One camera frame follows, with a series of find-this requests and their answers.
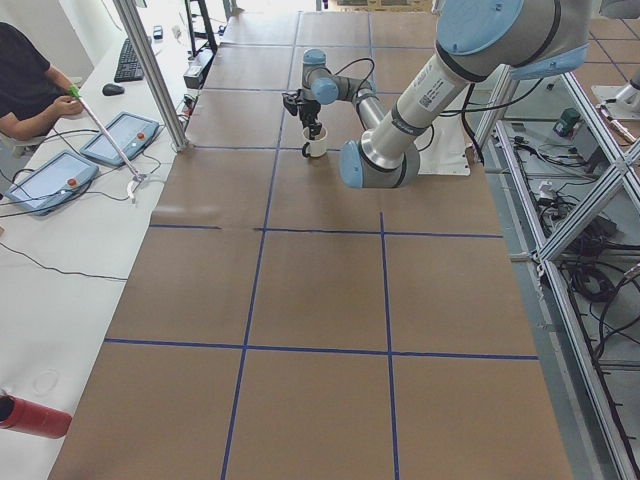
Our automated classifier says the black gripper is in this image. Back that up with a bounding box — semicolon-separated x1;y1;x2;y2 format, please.
299;99;321;141

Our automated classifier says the white smiley mug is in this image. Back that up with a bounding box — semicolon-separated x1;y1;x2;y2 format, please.
301;126;327;158

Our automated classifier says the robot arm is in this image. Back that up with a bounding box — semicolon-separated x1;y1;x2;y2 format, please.
283;1;591;188

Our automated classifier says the far teach pendant tablet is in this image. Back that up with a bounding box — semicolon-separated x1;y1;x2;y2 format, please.
80;112;160;167

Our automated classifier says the teach pendant tablet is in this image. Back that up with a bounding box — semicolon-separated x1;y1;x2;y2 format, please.
5;150;99;215
80;112;160;167

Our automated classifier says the silver reacher grabber stick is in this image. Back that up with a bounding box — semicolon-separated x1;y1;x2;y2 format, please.
68;84;147;204

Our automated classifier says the black keyboard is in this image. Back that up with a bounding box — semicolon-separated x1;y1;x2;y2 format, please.
114;38;144;83

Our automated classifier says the black computer mouse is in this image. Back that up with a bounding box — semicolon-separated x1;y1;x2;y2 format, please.
102;83;125;97

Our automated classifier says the near teach pendant tablet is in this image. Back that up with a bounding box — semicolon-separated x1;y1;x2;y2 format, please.
5;150;99;215

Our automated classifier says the seated person black shirt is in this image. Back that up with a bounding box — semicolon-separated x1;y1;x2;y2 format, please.
1;22;83;141

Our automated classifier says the red water bottle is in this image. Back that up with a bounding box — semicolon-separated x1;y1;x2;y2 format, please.
1;395;72;439

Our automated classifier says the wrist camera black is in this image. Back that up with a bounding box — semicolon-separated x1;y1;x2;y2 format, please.
282;90;301;117

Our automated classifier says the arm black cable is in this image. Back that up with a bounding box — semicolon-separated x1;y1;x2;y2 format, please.
332;57;377;101

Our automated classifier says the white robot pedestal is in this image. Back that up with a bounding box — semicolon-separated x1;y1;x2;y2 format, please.
414;116;471;176

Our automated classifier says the aluminium frame post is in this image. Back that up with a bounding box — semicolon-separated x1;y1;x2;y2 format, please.
113;0;188;152

